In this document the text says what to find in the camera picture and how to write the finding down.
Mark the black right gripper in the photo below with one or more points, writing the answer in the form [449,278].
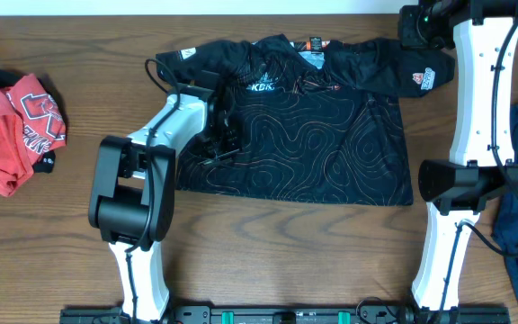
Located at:
[409,16]

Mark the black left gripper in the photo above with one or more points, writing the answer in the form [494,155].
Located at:
[234,139]

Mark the black orange-patterned jersey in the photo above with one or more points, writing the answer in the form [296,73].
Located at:
[308,124]

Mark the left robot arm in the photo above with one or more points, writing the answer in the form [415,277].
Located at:
[132,198]

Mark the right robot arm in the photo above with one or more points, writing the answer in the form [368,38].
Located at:
[481,165]

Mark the red printed t-shirt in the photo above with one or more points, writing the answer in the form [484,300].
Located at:
[31,124]

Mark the black garment under red shirt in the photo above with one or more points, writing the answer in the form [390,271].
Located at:
[44,164]

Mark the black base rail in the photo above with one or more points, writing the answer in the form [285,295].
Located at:
[367,313]

